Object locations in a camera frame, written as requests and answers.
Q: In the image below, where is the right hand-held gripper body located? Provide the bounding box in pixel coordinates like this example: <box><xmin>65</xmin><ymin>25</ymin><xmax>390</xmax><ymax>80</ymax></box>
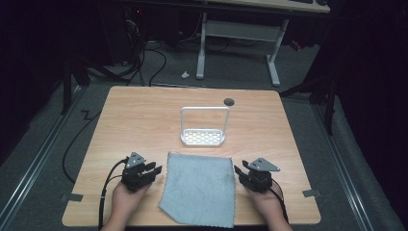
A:
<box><xmin>242</xmin><ymin>157</ymin><xmax>281</xmax><ymax>193</ymax></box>

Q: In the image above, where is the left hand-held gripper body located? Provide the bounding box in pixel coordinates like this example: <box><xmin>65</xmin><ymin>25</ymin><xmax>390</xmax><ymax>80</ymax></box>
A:
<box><xmin>120</xmin><ymin>151</ymin><xmax>152</xmax><ymax>193</ymax></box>

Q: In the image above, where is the person's right hand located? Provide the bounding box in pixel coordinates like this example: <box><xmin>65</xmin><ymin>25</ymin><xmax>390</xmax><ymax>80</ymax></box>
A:
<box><xmin>247</xmin><ymin>183</ymin><xmax>286</xmax><ymax>223</ymax></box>

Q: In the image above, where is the person's left hand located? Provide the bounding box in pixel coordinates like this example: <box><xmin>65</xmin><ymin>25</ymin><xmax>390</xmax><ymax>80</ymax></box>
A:
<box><xmin>110</xmin><ymin>181</ymin><xmax>152</xmax><ymax>223</ymax></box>

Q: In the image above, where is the grey towel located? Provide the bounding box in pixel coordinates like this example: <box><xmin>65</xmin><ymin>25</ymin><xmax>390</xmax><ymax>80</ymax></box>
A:
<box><xmin>158</xmin><ymin>151</ymin><xmax>237</xmax><ymax>229</ymax></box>

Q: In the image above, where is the black metal stand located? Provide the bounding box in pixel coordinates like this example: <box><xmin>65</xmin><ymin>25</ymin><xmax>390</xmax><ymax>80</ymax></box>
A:
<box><xmin>278</xmin><ymin>71</ymin><xmax>340</xmax><ymax>137</ymax></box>
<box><xmin>60</xmin><ymin>51</ymin><xmax>129</xmax><ymax>116</ymax></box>

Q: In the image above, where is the white-framed desk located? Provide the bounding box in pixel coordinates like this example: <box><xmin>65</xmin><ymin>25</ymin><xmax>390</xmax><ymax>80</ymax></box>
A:
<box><xmin>195</xmin><ymin>0</ymin><xmax>331</xmax><ymax>88</ymax></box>

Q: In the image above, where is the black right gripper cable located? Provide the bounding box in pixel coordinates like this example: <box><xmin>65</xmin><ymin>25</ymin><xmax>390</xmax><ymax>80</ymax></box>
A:
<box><xmin>268</xmin><ymin>178</ymin><xmax>290</xmax><ymax>224</ymax></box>

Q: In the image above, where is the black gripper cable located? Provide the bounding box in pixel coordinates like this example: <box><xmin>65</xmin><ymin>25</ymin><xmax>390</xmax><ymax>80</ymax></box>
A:
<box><xmin>268</xmin><ymin>178</ymin><xmax>290</xmax><ymax>224</ymax></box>
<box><xmin>97</xmin><ymin>158</ymin><xmax>130</xmax><ymax>231</ymax></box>

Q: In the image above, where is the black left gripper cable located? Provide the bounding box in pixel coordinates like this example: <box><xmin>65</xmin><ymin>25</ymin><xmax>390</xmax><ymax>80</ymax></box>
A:
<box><xmin>97</xmin><ymin>158</ymin><xmax>130</xmax><ymax>231</ymax></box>

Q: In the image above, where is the white wire rack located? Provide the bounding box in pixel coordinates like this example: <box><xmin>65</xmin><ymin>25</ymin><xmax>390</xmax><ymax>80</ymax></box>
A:
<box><xmin>179</xmin><ymin>106</ymin><xmax>231</xmax><ymax>147</ymax></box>

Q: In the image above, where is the black floor cable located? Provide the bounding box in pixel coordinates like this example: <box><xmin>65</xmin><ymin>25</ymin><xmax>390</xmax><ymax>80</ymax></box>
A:
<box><xmin>62</xmin><ymin>109</ymin><xmax>104</xmax><ymax>186</ymax></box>

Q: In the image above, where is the metal floor rail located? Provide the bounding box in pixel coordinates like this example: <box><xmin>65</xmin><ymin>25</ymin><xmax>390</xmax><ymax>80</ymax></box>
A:
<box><xmin>312</xmin><ymin>102</ymin><xmax>375</xmax><ymax>231</ymax></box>
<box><xmin>0</xmin><ymin>86</ymin><xmax>85</xmax><ymax>225</ymax></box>

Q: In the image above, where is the bundle of black cables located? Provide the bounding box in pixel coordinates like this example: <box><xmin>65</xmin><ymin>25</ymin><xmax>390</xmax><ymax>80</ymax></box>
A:
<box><xmin>123</xmin><ymin>13</ymin><xmax>168</xmax><ymax>88</ymax></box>

